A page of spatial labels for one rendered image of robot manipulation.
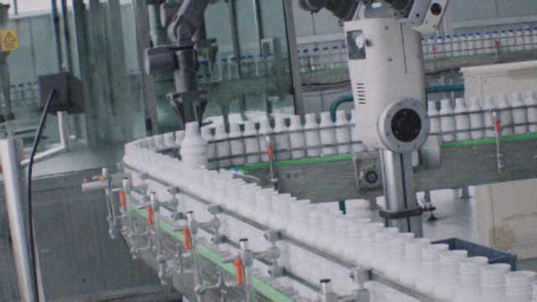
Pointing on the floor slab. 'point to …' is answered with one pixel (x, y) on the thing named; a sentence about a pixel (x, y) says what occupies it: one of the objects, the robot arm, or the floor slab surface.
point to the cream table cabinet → (521, 243)
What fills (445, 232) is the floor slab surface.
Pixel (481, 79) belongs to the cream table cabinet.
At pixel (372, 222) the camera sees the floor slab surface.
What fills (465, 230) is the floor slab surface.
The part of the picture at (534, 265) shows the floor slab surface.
